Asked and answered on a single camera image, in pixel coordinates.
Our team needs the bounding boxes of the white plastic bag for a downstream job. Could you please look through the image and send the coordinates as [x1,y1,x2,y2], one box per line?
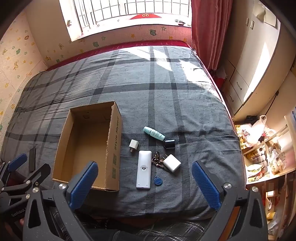
[240,115,275,147]

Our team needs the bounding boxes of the red curtain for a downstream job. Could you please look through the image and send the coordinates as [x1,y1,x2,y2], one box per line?
[191,0,233,71]

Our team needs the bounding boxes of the bunch of keys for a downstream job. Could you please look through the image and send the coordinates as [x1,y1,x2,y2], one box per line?
[151,152,171,172]

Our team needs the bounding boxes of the teal cosmetic bottle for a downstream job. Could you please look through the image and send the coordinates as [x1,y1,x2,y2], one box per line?
[143,126,166,141]

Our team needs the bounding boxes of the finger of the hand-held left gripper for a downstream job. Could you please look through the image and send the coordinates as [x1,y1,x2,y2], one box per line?
[21,148,52,202]
[0,153,28,186]

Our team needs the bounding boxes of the cream wardrobe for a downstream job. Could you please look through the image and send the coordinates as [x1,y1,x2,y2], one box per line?
[222,0,296,121]

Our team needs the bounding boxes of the grey plaid bedsheet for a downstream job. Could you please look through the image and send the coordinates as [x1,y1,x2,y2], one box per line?
[0,45,247,220]

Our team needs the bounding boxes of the red sill mat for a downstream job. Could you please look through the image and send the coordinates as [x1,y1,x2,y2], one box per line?
[128,13,163,20]

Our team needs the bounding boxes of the black glossy container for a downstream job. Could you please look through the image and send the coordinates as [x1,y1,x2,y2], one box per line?
[163,138,175,150]

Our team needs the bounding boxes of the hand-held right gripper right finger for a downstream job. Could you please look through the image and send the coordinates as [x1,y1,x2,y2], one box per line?
[191,161,269,241]

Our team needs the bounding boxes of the white remote control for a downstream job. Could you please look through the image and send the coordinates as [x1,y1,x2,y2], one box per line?
[136,151,152,189]

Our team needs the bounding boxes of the dark plaid cloth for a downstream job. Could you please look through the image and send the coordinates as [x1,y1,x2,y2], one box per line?
[92,219,211,241]

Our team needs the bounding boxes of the large white plug charger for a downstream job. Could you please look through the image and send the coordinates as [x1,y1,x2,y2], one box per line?
[162,154,181,173]

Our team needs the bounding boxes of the red mattress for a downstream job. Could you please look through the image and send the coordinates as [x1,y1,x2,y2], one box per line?
[45,39,193,71]

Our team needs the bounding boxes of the barred window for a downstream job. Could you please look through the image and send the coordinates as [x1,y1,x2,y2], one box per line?
[59,0,192,42]

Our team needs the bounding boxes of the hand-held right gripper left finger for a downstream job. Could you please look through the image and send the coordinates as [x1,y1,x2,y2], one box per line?
[22,161,99,241]

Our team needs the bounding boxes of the red bag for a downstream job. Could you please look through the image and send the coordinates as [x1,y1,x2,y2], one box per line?
[217,69,228,87]

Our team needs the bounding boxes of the brown cardboard box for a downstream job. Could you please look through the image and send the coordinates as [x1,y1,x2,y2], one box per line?
[52,101,122,192]

